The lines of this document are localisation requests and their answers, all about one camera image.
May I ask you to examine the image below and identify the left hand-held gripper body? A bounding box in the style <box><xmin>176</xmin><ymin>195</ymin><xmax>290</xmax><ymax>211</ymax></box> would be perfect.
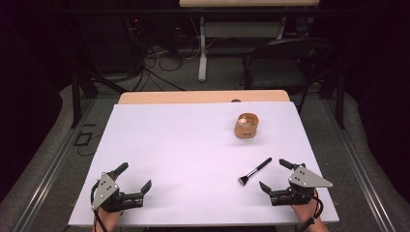
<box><xmin>90</xmin><ymin>172</ymin><xmax>144</xmax><ymax>214</ymax></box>

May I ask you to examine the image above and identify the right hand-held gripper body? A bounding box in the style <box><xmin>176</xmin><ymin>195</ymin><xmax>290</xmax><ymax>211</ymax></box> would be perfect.
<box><xmin>270</xmin><ymin>164</ymin><xmax>335</xmax><ymax>207</ymax></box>

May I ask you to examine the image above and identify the black makeup brush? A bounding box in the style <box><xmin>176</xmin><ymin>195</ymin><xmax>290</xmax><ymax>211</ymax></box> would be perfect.
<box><xmin>237</xmin><ymin>157</ymin><xmax>273</xmax><ymax>187</ymax></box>

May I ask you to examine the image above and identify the wooden holder cup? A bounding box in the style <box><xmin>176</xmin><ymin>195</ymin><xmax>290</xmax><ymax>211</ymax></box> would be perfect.
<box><xmin>233</xmin><ymin>112</ymin><xmax>260</xmax><ymax>140</ymax></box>

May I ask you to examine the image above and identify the person's left hand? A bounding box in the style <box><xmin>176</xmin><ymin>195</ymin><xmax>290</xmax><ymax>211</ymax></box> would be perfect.
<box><xmin>93</xmin><ymin>207</ymin><xmax>124</xmax><ymax>232</ymax></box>

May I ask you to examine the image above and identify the person's right hand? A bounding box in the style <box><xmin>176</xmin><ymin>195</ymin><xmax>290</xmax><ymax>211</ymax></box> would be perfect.
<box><xmin>289</xmin><ymin>196</ymin><xmax>325</xmax><ymax>226</ymax></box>

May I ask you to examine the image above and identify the black floor tape outline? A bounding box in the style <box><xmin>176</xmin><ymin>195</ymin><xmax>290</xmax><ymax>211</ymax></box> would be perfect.
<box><xmin>73</xmin><ymin>123</ymin><xmax>103</xmax><ymax>158</ymax></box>

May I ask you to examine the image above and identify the white table cover board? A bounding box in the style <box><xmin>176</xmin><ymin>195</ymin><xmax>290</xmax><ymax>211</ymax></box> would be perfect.
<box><xmin>68</xmin><ymin>101</ymin><xmax>340</xmax><ymax>228</ymax></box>

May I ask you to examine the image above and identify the black metal stand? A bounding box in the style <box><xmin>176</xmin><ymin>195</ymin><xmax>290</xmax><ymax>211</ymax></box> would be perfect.
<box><xmin>66</xmin><ymin>18</ymin><xmax>129</xmax><ymax>130</ymax></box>

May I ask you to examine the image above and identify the black folding chair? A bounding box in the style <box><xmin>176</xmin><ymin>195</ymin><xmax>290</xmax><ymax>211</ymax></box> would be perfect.
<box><xmin>236</xmin><ymin>37</ymin><xmax>335</xmax><ymax>114</ymax></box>

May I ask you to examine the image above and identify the wooden table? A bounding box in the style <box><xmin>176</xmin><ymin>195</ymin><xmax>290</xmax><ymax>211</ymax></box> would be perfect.
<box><xmin>117</xmin><ymin>89</ymin><xmax>291</xmax><ymax>105</ymax></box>

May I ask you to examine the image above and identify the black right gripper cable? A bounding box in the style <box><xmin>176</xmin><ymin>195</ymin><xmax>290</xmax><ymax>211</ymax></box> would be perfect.
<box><xmin>296</xmin><ymin>188</ymin><xmax>325</xmax><ymax>232</ymax></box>

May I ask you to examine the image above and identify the bundle of floor cables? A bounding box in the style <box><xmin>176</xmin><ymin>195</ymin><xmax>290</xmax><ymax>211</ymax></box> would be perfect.
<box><xmin>127</xmin><ymin>17</ymin><xmax>214</xmax><ymax>93</ymax></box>

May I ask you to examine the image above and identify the white desk frame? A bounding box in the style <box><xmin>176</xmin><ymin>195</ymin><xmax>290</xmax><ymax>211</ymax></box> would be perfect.
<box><xmin>196</xmin><ymin>15</ymin><xmax>288</xmax><ymax>83</ymax></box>

